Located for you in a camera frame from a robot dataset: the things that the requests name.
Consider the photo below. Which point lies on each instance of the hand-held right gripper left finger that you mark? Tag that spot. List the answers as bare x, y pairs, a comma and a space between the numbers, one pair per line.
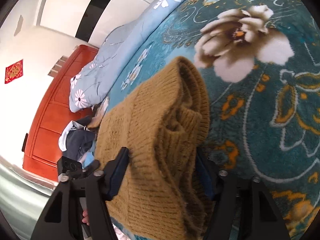
117, 180

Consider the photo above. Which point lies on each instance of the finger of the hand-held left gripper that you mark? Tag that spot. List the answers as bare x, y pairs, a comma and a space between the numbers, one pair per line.
92, 167

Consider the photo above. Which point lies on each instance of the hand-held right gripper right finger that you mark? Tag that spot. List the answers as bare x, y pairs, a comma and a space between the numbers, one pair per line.
210, 182

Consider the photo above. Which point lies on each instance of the olive yellow knit sweater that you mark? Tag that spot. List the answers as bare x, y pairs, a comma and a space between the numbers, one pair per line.
155, 130

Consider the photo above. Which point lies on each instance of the person's left hand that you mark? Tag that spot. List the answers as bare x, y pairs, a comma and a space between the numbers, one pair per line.
85, 217

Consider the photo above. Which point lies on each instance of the light blue garment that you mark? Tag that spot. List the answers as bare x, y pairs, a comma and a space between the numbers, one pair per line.
88, 160

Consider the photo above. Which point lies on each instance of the dark navy garment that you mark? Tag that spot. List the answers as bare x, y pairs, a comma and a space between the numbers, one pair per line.
80, 140

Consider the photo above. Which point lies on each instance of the orange wooden headboard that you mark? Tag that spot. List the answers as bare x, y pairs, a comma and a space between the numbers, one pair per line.
50, 120

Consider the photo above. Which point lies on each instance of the black item on headboard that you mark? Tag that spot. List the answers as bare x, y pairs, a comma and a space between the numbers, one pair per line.
25, 142

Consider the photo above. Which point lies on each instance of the pale green curtain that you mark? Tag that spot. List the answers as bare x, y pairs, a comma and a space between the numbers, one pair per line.
20, 192

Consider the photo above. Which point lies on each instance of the light blue floral quilt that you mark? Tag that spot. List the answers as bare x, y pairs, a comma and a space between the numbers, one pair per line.
112, 55

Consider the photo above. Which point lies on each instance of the white wardrobe with black stripe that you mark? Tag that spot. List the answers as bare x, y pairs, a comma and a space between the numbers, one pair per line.
62, 5

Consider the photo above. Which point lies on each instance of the wall switch panel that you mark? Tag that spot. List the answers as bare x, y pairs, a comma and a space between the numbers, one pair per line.
57, 66

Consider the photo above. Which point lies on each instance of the red wall decoration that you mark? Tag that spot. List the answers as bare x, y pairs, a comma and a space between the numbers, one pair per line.
13, 71

